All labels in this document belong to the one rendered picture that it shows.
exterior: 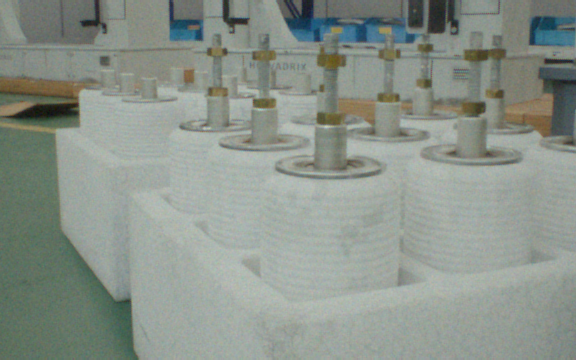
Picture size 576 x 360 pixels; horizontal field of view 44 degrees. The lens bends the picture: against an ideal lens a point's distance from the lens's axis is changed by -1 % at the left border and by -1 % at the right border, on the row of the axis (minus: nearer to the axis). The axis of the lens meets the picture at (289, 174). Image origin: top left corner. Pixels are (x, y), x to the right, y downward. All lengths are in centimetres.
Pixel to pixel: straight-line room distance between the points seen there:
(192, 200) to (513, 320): 32
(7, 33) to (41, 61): 63
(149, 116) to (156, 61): 302
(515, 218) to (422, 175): 7
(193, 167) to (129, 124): 31
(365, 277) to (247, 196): 13
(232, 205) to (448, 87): 218
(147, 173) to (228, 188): 38
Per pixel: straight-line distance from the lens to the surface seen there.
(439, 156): 53
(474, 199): 52
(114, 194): 93
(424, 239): 53
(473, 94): 55
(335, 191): 45
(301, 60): 303
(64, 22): 808
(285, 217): 46
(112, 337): 87
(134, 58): 388
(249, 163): 56
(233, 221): 57
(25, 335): 90
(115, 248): 95
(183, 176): 68
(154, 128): 96
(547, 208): 61
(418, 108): 81
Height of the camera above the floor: 34
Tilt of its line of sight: 11 degrees down
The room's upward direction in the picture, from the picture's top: straight up
